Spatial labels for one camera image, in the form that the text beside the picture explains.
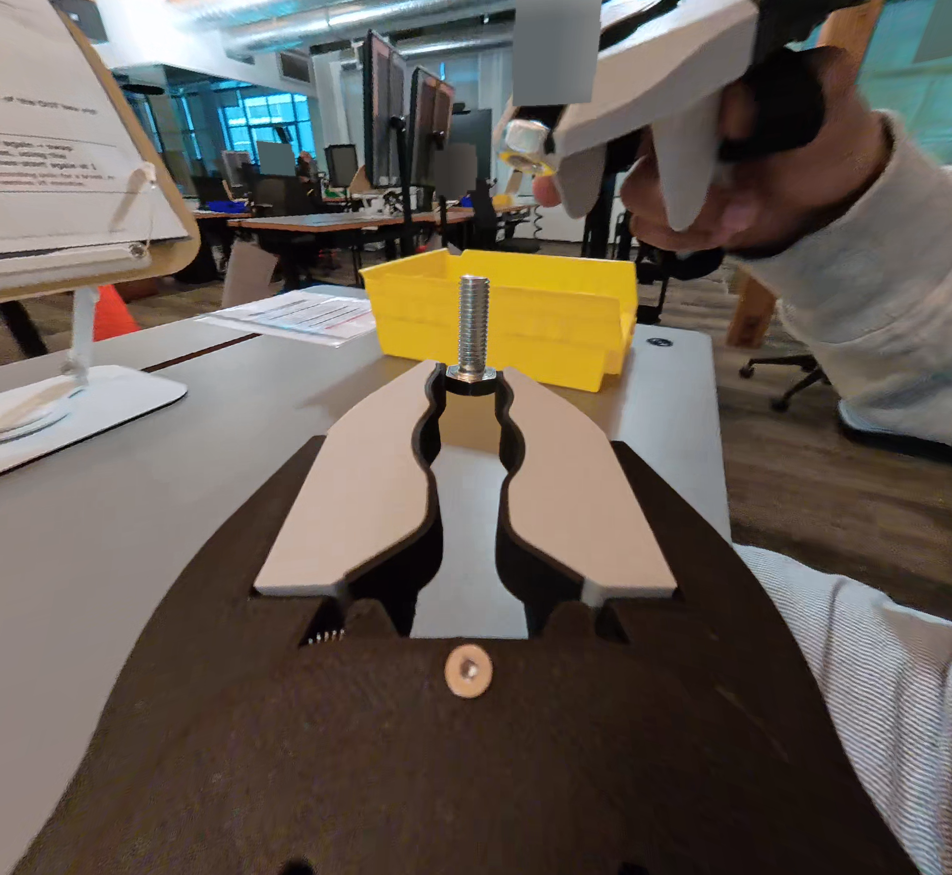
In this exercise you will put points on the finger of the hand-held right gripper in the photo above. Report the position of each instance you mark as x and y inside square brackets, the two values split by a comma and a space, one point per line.
[669, 71]
[584, 183]

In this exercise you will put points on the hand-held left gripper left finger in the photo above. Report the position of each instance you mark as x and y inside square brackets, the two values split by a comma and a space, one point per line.
[357, 488]

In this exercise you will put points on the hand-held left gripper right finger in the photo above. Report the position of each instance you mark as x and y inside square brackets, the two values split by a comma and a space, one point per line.
[580, 495]

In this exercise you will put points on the steel hex nut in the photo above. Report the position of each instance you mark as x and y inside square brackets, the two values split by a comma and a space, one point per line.
[523, 140]

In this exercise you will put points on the yellow plastic bin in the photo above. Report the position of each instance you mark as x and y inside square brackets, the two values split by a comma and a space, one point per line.
[550, 324]

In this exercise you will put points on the steel hex bolt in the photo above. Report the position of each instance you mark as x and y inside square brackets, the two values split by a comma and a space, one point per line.
[473, 324]

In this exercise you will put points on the person's right forearm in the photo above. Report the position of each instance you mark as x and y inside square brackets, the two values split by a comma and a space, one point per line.
[877, 280]

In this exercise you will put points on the person's left forearm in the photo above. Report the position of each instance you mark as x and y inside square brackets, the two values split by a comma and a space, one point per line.
[877, 704]

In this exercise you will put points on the grey desk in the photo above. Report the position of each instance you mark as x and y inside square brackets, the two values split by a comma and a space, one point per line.
[186, 481]

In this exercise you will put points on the long wood-edged office desk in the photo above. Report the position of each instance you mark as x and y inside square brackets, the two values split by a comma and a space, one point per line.
[335, 222]

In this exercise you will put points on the person's right hand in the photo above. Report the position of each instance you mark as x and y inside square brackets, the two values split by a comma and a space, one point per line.
[758, 205]

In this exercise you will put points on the black flat monitor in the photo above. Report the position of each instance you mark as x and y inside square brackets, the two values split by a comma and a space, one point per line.
[472, 142]

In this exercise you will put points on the dark computer monitor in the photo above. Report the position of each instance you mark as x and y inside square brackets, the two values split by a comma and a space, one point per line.
[383, 116]
[428, 123]

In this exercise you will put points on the laminated paper sheet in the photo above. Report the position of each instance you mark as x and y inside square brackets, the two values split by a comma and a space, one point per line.
[297, 313]

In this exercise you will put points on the black office chair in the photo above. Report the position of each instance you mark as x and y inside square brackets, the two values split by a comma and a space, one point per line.
[788, 373]

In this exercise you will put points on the orange traffic cone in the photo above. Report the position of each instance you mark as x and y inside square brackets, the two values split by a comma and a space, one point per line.
[115, 317]

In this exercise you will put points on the printed instruction sheet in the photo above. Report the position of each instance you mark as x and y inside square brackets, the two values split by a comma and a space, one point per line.
[59, 108]

